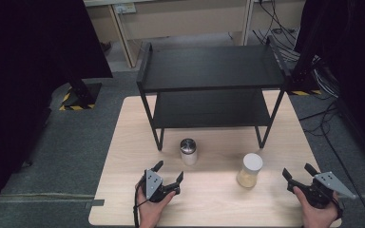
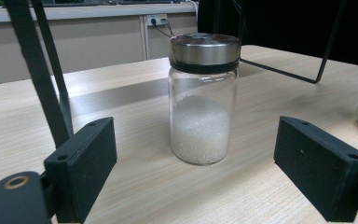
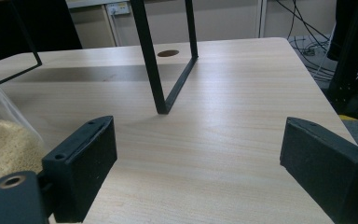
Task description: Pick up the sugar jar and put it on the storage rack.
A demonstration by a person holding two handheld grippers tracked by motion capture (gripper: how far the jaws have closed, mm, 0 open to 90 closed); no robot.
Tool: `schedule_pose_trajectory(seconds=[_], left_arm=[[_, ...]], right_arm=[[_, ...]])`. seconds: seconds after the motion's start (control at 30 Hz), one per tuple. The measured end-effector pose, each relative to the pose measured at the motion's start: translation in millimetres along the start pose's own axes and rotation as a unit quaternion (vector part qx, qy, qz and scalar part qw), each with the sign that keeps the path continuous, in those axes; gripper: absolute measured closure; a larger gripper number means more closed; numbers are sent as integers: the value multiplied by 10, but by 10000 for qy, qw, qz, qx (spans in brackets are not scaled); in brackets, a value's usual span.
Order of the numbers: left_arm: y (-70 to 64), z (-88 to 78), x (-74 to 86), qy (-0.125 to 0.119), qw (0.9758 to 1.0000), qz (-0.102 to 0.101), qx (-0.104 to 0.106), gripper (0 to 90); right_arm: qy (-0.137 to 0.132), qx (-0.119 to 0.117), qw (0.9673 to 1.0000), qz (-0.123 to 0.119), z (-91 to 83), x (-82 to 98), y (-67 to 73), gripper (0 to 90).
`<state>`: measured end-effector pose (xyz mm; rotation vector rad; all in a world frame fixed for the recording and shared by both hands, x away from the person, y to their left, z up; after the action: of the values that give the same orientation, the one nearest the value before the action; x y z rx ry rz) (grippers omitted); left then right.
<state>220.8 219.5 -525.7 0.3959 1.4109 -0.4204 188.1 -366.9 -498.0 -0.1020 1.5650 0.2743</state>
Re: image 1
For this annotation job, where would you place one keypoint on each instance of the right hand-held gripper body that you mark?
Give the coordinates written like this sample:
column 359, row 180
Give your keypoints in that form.
column 321, row 190

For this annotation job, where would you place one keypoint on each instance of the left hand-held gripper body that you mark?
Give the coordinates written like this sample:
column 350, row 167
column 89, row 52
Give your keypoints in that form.
column 153, row 185

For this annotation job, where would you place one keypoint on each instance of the metal-lid jar of white powder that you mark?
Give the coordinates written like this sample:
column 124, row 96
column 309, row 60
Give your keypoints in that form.
column 188, row 152

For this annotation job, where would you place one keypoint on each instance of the white-lid jar of yellow grains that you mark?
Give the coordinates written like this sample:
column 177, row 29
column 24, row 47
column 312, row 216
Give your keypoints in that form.
column 250, row 171

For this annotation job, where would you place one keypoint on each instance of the black two-tier shelf rack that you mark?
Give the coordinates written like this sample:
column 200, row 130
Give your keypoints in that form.
column 212, row 68

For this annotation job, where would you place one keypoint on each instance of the person's left hand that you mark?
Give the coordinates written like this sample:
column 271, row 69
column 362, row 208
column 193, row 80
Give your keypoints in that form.
column 152, row 210

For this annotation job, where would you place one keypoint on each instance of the person's right hand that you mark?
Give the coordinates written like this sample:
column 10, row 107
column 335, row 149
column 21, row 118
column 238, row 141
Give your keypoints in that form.
column 316, row 217

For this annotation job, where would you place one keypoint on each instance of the grey floor tape piece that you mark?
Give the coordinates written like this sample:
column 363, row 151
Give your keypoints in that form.
column 95, row 203

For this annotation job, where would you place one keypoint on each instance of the black stand with striped base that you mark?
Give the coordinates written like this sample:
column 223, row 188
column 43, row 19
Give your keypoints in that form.
column 304, row 72
column 80, row 95

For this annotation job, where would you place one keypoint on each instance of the black curtain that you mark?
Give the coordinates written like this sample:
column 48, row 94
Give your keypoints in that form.
column 358, row 63
column 28, row 79

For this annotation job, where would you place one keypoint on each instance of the white wall socket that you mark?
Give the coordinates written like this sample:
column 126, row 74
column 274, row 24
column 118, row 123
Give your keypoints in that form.
column 125, row 8

